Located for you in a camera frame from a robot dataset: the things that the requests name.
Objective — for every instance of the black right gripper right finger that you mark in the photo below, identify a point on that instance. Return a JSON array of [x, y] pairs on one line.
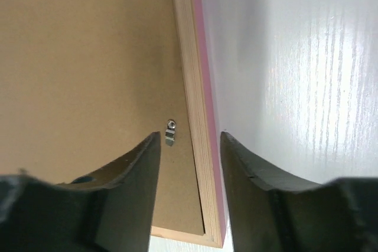
[[273, 210]]

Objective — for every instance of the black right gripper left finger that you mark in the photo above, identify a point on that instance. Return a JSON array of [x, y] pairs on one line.
[[109, 209]]

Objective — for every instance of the brown cardboard backing board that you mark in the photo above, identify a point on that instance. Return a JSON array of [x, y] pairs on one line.
[[83, 82]]

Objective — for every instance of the pink wooden picture frame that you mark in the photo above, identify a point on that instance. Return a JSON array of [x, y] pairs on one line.
[[202, 121]]

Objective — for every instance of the small metal turn clip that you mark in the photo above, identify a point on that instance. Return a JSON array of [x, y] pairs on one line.
[[170, 132]]

